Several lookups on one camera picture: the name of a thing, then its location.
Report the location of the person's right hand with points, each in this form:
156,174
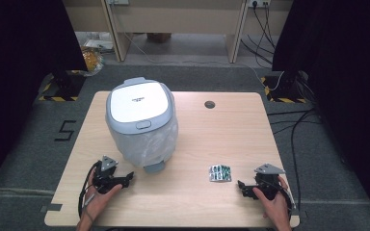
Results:
277,208

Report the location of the clear plastic bin liner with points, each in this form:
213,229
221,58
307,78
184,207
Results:
155,144

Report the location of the clear bag with yellow contents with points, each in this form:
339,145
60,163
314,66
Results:
92,61

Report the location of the white flat packet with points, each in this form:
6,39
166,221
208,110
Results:
98,44

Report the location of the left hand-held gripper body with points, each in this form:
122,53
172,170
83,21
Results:
108,163

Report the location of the beige wooden desk frame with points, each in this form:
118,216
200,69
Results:
176,16

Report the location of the black tape floor number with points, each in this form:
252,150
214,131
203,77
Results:
66,131

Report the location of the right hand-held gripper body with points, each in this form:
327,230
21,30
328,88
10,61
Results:
268,168

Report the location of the black stand base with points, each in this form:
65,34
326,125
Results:
66,84
284,85

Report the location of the person's left hand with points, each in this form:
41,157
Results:
97,203

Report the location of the white grey pedal trash can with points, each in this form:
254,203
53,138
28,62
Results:
139,102

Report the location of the black curtain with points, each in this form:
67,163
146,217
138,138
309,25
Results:
350,80
19,64

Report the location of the white wall power socket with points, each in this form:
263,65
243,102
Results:
258,2

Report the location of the green silver pill blister pack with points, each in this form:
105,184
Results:
220,173

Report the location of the yellow black hazard tape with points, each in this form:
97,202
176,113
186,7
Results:
58,98
285,100

